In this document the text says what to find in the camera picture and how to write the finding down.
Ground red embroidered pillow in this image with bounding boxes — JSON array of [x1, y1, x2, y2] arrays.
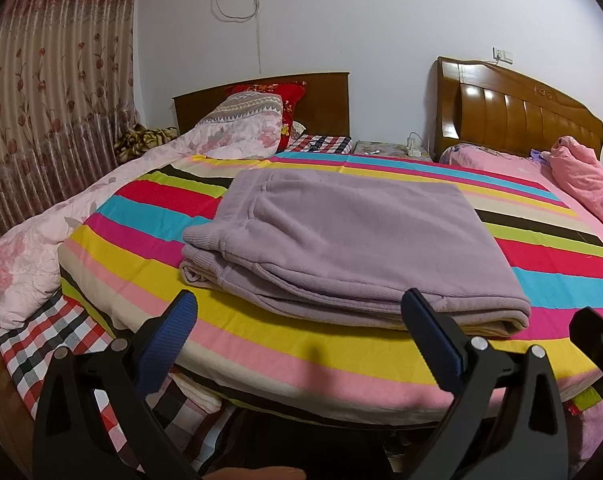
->
[[225, 80, 307, 153]]

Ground pink floral quilt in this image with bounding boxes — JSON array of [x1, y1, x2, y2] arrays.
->
[[0, 90, 284, 330]]

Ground grey nightstand top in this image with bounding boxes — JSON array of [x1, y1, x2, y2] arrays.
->
[[352, 141, 431, 162]]

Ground pink fleece blanket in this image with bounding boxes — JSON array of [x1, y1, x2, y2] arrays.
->
[[547, 136, 603, 223]]

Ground white wall cable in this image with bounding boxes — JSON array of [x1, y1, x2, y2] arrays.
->
[[210, 0, 264, 75]]

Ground brown floral curtain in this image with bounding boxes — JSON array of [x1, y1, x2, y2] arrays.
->
[[0, 0, 138, 237]]

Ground glossy brown padded headboard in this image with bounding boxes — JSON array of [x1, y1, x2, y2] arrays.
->
[[434, 56, 603, 159]]

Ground pink bed sheet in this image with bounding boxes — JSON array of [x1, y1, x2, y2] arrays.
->
[[439, 143, 603, 240]]

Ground white wall socket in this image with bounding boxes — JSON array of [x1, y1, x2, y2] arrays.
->
[[492, 48, 514, 65]]

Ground dark brown flat headboard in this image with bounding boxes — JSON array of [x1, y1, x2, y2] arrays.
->
[[173, 72, 350, 136]]

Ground brown patterned throw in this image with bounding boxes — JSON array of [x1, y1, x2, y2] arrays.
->
[[114, 124, 180, 164]]

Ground red checked bed sheet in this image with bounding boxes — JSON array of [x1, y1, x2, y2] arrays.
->
[[0, 158, 356, 479]]

